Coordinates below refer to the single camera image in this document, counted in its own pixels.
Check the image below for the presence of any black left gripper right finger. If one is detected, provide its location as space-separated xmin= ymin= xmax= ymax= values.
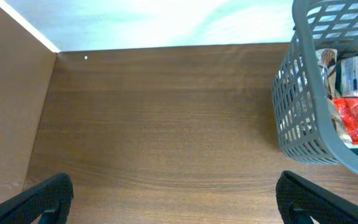
xmin=275 ymin=170 xmax=358 ymax=224

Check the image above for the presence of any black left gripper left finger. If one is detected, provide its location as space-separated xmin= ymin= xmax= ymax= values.
xmin=0 ymin=173 xmax=74 ymax=224

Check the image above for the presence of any beige cookie bag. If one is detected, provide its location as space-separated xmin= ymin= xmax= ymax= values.
xmin=316 ymin=49 xmax=358 ymax=149

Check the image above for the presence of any grey plastic lattice basket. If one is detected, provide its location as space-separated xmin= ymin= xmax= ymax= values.
xmin=272 ymin=0 xmax=358 ymax=175

